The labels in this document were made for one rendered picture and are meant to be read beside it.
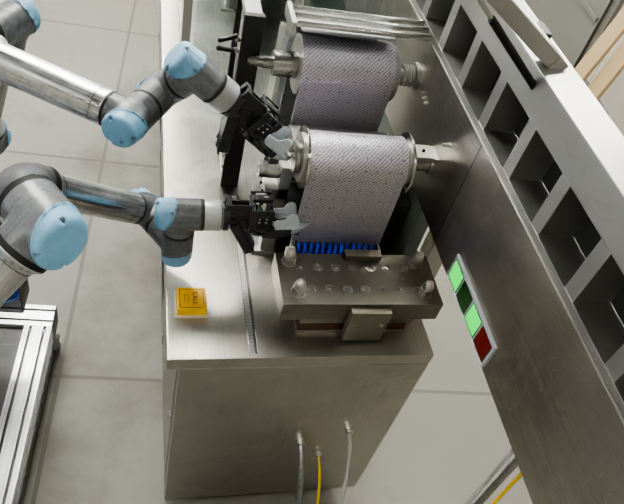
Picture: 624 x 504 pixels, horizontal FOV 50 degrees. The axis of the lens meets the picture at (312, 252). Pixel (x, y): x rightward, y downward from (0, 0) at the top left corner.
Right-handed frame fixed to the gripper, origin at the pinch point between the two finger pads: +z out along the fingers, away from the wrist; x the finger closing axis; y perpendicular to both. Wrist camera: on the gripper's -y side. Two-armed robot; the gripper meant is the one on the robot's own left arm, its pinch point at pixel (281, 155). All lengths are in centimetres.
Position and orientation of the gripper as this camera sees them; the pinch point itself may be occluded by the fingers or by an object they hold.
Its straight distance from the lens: 156.7
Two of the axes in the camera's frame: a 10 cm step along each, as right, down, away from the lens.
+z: 6.1, 4.4, 6.6
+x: -1.6, -7.4, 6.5
